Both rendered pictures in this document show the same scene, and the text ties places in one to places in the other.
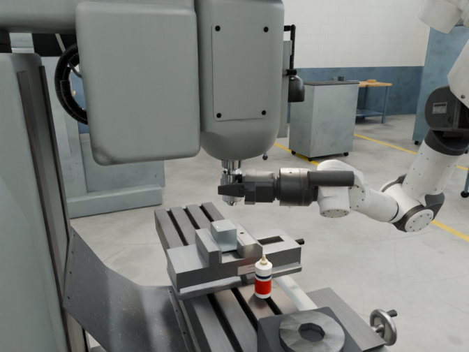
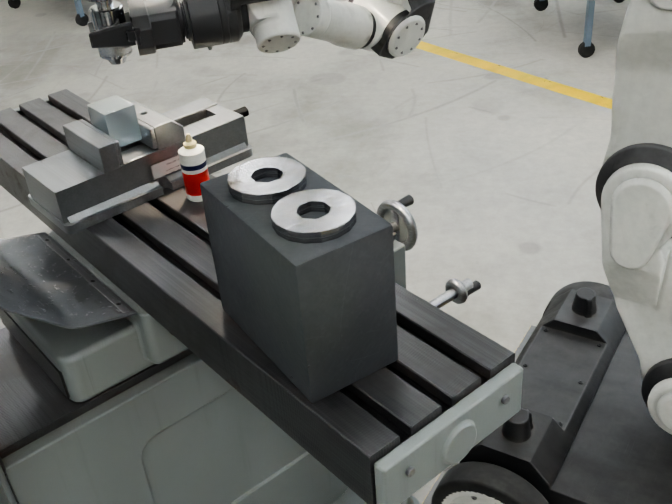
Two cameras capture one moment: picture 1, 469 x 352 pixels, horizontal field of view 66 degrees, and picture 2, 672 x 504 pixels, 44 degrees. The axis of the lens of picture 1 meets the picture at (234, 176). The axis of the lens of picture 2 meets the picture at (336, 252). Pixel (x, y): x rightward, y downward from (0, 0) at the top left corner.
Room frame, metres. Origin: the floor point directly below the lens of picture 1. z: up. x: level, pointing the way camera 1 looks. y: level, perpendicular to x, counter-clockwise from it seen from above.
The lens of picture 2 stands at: (-0.42, 0.07, 1.61)
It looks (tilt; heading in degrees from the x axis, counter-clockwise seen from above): 34 degrees down; 343
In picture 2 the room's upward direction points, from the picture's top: 5 degrees counter-clockwise
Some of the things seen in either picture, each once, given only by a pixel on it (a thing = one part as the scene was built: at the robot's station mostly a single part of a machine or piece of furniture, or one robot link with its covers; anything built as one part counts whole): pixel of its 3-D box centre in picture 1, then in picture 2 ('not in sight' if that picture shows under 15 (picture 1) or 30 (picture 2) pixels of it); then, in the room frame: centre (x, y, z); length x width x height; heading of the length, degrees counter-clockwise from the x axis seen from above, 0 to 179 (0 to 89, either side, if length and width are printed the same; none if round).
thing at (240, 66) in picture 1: (229, 79); not in sight; (0.79, 0.01, 1.47); 0.21 x 0.19 x 0.32; 21
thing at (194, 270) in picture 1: (234, 252); (138, 148); (0.86, 0.00, 1.01); 0.35 x 0.15 x 0.11; 111
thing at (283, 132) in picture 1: (278, 90); not in sight; (0.83, -0.10, 1.45); 0.04 x 0.04 x 0.21; 21
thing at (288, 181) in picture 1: (271, 187); (175, 22); (0.78, -0.09, 1.23); 0.13 x 0.12 x 0.10; 176
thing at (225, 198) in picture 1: (232, 187); (111, 33); (0.79, 0.01, 1.23); 0.05 x 0.05 x 0.06
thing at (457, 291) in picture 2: not in sight; (443, 299); (0.84, -0.54, 0.54); 0.22 x 0.06 x 0.06; 111
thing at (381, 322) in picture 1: (374, 330); (384, 232); (0.97, -0.46, 0.66); 0.16 x 0.12 x 0.12; 111
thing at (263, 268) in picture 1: (263, 274); (193, 165); (0.75, -0.07, 1.01); 0.04 x 0.04 x 0.11
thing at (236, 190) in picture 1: (231, 191); (112, 37); (0.76, 0.01, 1.23); 0.06 x 0.02 x 0.03; 86
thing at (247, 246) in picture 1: (243, 239); (148, 123); (0.87, -0.02, 1.05); 0.12 x 0.06 x 0.04; 21
